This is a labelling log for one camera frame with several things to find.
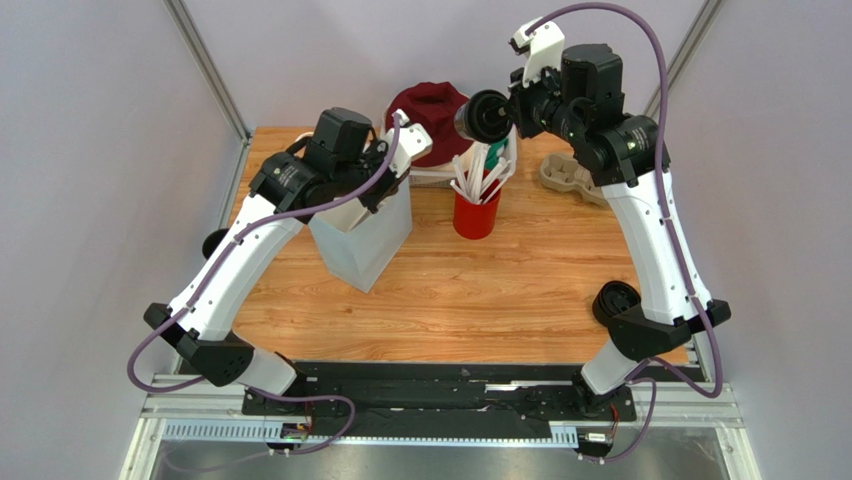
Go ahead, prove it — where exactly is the black plastic cup lid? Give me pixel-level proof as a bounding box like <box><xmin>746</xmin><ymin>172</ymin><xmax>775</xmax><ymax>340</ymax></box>
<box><xmin>463</xmin><ymin>90</ymin><xmax>512</xmax><ymax>144</ymax></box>

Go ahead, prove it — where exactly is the white paper bag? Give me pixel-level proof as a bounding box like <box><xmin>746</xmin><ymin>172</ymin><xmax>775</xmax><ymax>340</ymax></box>
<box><xmin>286</xmin><ymin>133</ymin><xmax>414</xmax><ymax>294</ymax></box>

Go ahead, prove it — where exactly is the translucent dark plastic cup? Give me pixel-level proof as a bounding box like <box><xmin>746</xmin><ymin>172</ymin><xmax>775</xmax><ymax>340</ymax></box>
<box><xmin>453</xmin><ymin>102</ymin><xmax>475</xmax><ymax>141</ymax></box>

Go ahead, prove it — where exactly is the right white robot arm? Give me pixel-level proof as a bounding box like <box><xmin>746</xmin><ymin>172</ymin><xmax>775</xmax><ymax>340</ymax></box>
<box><xmin>509</xmin><ymin>44</ymin><xmax>731</xmax><ymax>399</ymax></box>

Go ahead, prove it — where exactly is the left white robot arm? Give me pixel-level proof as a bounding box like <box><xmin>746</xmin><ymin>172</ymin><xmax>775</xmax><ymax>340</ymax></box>
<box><xmin>126</xmin><ymin>107</ymin><xmax>433</xmax><ymax>395</ymax></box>

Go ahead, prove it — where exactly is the green cloth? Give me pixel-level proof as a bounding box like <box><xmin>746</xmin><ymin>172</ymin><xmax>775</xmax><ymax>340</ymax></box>
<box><xmin>484</xmin><ymin>140</ymin><xmax>508</xmax><ymax>170</ymax></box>

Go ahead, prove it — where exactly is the bottom pulp cup carrier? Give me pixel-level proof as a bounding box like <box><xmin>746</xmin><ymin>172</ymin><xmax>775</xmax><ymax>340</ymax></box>
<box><xmin>538</xmin><ymin>152</ymin><xmax>608</xmax><ymax>207</ymax></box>

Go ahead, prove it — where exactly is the beige hat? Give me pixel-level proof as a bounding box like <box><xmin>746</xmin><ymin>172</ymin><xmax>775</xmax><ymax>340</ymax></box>
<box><xmin>411</xmin><ymin>142</ymin><xmax>488</xmax><ymax>174</ymax></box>

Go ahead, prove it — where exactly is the maroon bucket hat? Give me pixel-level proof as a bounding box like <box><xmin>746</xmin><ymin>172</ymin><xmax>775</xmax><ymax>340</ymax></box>
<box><xmin>384</xmin><ymin>82</ymin><xmax>473</xmax><ymax>168</ymax></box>

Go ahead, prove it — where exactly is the red cup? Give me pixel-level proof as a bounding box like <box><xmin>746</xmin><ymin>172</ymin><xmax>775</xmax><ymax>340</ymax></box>
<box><xmin>453</xmin><ymin>182</ymin><xmax>501</xmax><ymax>240</ymax></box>

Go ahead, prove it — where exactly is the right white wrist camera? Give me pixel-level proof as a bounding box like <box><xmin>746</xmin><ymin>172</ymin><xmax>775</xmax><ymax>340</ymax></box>
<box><xmin>509</xmin><ymin>21</ymin><xmax>565</xmax><ymax>87</ymax></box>

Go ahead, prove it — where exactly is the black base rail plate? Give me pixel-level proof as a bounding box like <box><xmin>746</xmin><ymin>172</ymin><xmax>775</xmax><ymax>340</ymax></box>
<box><xmin>238</xmin><ymin>361</ymin><xmax>637</xmax><ymax>440</ymax></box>

